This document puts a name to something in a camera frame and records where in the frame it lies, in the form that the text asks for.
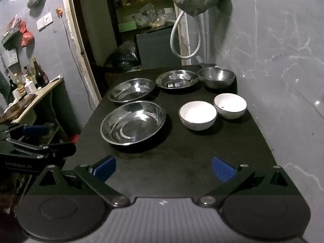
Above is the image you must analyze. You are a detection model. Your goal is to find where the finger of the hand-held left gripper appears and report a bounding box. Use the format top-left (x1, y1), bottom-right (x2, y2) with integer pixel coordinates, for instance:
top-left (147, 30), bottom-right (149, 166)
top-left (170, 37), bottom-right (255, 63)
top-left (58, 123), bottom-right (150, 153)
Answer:
top-left (5, 138), bottom-right (77, 160)
top-left (0, 123), bottom-right (53, 140)

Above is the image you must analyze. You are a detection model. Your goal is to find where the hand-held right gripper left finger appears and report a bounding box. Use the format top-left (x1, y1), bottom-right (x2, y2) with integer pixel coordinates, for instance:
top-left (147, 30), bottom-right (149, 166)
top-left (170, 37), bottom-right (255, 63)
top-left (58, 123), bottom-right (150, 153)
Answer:
top-left (32, 155), bottom-right (131, 208)

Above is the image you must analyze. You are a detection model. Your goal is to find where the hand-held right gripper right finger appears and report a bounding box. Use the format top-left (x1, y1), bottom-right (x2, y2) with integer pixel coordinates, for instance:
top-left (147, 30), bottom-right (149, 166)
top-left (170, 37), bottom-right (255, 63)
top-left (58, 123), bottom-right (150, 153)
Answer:
top-left (197, 156), bottom-right (302, 208)

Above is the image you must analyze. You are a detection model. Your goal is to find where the large steel plate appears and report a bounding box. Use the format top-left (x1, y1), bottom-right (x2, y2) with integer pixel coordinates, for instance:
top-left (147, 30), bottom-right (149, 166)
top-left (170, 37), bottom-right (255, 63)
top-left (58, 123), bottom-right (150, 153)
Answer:
top-left (100, 101), bottom-right (166, 146)

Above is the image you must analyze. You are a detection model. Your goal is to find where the white ceramic bowl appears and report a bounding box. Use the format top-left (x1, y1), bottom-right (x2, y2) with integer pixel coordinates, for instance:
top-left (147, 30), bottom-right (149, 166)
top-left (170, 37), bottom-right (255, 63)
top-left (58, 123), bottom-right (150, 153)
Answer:
top-left (213, 93), bottom-right (247, 120)
top-left (179, 102), bottom-right (217, 131)

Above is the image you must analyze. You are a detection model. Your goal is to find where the steel bowl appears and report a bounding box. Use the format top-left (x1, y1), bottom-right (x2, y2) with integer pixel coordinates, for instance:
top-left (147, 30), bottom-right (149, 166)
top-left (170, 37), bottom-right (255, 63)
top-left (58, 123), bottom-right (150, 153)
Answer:
top-left (198, 66), bottom-right (235, 89)

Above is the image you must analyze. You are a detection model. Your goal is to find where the steel plate with sticker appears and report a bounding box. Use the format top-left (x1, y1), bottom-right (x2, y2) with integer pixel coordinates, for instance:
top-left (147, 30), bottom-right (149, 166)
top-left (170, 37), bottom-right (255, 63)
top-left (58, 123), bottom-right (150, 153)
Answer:
top-left (155, 69), bottom-right (199, 90)

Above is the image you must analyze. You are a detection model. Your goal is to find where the brown cutting board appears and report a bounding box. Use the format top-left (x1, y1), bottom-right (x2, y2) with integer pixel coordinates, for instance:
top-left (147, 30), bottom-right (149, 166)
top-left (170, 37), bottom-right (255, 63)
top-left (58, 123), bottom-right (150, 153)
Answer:
top-left (0, 94), bottom-right (37, 122)

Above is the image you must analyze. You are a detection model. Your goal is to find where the white plastic bottle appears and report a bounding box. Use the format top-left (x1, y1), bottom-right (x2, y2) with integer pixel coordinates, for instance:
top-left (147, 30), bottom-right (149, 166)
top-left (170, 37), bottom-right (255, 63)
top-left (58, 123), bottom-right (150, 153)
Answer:
top-left (25, 77), bottom-right (36, 94)

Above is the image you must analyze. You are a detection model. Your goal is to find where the labelled sauce bottle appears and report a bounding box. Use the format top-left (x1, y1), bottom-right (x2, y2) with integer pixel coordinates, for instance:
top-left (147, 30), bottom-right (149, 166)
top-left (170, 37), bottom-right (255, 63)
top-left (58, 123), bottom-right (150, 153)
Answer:
top-left (13, 73), bottom-right (26, 99)

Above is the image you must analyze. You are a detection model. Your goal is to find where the wooden side counter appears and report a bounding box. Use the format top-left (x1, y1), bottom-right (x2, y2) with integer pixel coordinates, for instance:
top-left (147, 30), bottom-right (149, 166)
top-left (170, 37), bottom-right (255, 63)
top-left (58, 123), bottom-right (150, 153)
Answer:
top-left (0, 78), bottom-right (64, 137)

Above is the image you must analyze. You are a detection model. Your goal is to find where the dark glass bottle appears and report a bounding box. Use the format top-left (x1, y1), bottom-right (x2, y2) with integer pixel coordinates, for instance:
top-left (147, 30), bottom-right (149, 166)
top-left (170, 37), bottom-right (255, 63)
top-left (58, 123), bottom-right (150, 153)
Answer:
top-left (35, 64), bottom-right (49, 88)

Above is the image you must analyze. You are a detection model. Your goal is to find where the tall bottle with yellow cap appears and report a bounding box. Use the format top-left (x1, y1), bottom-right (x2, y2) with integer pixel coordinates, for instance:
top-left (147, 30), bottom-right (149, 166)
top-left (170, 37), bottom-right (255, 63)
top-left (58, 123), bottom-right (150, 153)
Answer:
top-left (32, 58), bottom-right (40, 85)

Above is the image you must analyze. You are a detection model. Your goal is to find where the black plastic bag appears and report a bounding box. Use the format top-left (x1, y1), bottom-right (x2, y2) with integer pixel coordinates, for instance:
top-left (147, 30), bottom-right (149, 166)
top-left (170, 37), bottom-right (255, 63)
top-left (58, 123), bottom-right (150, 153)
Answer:
top-left (105, 40), bottom-right (141, 69)

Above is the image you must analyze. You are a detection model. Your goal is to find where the grey cabinet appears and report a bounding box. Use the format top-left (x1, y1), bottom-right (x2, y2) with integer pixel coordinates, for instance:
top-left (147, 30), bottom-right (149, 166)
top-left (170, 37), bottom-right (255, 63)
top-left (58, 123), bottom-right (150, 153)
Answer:
top-left (136, 28), bottom-right (181, 69)

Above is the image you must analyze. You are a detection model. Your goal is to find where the green box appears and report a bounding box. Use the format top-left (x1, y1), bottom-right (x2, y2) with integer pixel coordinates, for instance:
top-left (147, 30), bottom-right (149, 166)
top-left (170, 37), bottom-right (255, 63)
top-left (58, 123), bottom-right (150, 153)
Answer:
top-left (119, 21), bottom-right (138, 32)

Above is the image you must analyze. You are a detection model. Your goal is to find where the pile of clear plastic bags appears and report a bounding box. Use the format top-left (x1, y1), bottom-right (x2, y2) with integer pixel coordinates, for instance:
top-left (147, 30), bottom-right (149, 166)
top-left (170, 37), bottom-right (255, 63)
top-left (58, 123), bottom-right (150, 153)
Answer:
top-left (134, 4), bottom-right (176, 27)

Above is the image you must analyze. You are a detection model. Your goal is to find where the paper sheet on wall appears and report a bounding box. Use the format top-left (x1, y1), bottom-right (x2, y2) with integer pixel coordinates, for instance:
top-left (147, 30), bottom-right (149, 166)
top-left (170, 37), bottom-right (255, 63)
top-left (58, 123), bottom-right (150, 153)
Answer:
top-left (4, 49), bottom-right (19, 67)

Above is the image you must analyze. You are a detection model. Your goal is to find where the thin wall cable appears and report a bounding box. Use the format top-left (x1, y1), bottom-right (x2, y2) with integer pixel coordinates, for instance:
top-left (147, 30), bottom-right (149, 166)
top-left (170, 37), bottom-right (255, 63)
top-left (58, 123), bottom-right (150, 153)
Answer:
top-left (60, 17), bottom-right (96, 99)

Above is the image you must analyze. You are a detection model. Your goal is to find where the cream door frame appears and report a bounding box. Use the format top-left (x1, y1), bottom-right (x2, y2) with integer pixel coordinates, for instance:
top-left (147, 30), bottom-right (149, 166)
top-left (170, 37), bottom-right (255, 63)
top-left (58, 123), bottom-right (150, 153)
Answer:
top-left (59, 0), bottom-right (103, 99)

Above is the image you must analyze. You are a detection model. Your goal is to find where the dark wall rack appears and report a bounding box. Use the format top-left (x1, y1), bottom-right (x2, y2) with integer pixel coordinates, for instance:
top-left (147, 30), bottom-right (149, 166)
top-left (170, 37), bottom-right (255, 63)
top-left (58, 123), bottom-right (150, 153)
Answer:
top-left (1, 28), bottom-right (22, 48)

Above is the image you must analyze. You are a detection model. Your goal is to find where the cream wooden post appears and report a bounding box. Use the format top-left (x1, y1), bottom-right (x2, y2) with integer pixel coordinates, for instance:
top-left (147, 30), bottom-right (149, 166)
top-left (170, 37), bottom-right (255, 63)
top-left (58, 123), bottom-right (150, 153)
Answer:
top-left (177, 13), bottom-right (191, 66)

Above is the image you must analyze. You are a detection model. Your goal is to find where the white hose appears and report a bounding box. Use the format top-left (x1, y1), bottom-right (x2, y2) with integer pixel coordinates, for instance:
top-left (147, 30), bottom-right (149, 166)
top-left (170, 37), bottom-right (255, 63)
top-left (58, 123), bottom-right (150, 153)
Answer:
top-left (170, 11), bottom-right (203, 60)

